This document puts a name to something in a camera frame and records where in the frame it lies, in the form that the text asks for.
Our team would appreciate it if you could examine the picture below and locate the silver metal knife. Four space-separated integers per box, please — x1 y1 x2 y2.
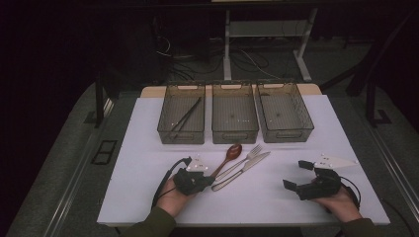
210 151 272 193

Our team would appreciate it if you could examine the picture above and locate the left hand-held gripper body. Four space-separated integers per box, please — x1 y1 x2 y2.
172 157 210 197

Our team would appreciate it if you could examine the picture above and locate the tangle of floor cables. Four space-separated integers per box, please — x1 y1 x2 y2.
152 16 285 83

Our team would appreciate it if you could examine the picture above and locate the thin black floor cable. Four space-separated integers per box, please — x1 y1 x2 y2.
379 197 417 237

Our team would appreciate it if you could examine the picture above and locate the metal floor rail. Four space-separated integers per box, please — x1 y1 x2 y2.
42 98 116 237
369 124 419 213

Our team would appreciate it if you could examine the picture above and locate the white table board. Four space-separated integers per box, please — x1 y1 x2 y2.
97 94 391 228

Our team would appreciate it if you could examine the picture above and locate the brown wooden spoon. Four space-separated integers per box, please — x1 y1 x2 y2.
209 143 243 181

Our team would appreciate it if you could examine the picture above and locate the white metal desk frame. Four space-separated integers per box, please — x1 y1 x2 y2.
222 8 319 83

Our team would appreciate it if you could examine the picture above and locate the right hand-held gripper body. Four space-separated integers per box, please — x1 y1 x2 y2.
295 152 360 201

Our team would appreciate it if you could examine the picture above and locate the silver metal fork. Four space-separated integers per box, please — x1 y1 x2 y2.
213 143 264 183

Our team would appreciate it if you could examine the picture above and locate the person's left hand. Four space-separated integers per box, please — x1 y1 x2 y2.
155 177 196 218

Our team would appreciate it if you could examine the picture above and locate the person's right hand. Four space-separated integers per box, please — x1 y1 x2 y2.
312 186 364 223

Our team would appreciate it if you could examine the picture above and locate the black metal stand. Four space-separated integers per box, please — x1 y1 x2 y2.
365 78 393 127

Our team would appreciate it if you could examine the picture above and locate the clear grey plastic bin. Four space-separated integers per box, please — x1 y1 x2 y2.
157 81 207 145
255 80 315 144
210 81 260 145

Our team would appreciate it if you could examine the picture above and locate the right hand-held gripper black cable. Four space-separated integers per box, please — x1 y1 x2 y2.
340 176 362 210

